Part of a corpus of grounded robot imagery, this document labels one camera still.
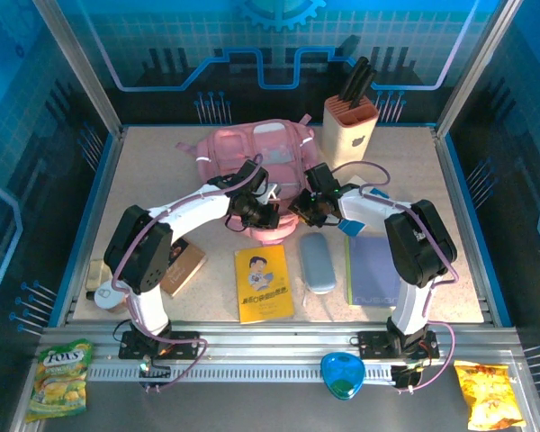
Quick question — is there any grey-blue pencil case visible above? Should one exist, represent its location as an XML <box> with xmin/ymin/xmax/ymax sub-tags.
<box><xmin>299</xmin><ymin>231</ymin><xmax>338</xmax><ymax>296</ymax></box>

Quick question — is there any pink student backpack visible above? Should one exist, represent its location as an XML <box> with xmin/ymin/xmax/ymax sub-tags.
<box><xmin>175</xmin><ymin>114</ymin><xmax>319</xmax><ymax>244</ymax></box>

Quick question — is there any yellow cartoon cover book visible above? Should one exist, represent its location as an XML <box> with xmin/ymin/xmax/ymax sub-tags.
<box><xmin>233</xmin><ymin>245</ymin><xmax>296</xmax><ymax>324</ymax></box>

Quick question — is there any purple notebook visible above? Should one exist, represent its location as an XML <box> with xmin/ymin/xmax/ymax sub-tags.
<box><xmin>344</xmin><ymin>233</ymin><xmax>404</xmax><ymax>310</ymax></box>

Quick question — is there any brown hardcover book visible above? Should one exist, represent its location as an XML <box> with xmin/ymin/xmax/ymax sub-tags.
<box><xmin>164</xmin><ymin>238</ymin><xmax>207</xmax><ymax>298</ymax></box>

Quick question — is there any yellow chips bag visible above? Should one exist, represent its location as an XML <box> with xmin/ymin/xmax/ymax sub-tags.
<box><xmin>453</xmin><ymin>359</ymin><xmax>526</xmax><ymax>431</ymax></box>

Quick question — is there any green candy bag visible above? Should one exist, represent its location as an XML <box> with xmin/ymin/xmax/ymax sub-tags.
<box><xmin>24</xmin><ymin>337</ymin><xmax>95</xmax><ymax>423</ymax></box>

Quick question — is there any beige knife block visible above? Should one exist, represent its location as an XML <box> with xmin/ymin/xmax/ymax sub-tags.
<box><xmin>321</xmin><ymin>96</ymin><xmax>380</xmax><ymax>170</ymax></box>

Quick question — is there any blue teardrop-shaped device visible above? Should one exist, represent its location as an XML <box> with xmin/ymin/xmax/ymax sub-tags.
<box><xmin>319</xmin><ymin>352</ymin><xmax>366</xmax><ymax>401</ymax></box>

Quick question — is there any black controller board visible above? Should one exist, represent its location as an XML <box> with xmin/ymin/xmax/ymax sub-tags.
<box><xmin>391</xmin><ymin>364</ymin><xmax>424</xmax><ymax>389</ymax></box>
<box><xmin>138</xmin><ymin>357</ymin><xmax>172</xmax><ymax>380</ymax></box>

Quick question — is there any aluminium frame beam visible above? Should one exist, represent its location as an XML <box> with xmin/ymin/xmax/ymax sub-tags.
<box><xmin>40</xmin><ymin>321</ymin><xmax>521</xmax><ymax>361</ymax></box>

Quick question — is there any black knife handle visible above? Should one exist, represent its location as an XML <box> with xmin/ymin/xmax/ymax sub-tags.
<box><xmin>340</xmin><ymin>56</ymin><xmax>370</xmax><ymax>101</ymax></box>
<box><xmin>346</xmin><ymin>62</ymin><xmax>374</xmax><ymax>107</ymax></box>
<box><xmin>350</xmin><ymin>67</ymin><xmax>379</xmax><ymax>111</ymax></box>

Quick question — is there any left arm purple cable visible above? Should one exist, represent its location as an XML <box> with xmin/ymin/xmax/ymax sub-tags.
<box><xmin>111</xmin><ymin>153</ymin><xmax>265</xmax><ymax>393</ymax></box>

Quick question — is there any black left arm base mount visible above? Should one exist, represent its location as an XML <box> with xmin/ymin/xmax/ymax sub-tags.
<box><xmin>119</xmin><ymin>329</ymin><xmax>202</xmax><ymax>361</ymax></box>

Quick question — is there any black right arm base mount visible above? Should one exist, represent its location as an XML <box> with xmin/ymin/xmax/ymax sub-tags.
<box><xmin>357</xmin><ymin>330</ymin><xmax>440</xmax><ymax>361</ymax></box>

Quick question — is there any slotted grey cable duct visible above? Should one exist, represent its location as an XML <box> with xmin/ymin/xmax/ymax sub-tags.
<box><xmin>87</xmin><ymin>362</ymin><xmax>397</xmax><ymax>383</ymax></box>

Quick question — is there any aluminium frame post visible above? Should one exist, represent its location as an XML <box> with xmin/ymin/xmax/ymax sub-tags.
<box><xmin>31</xmin><ymin>0</ymin><xmax>128</xmax><ymax>139</ymax></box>
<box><xmin>434</xmin><ymin>0</ymin><xmax>521</xmax><ymax>139</ymax></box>

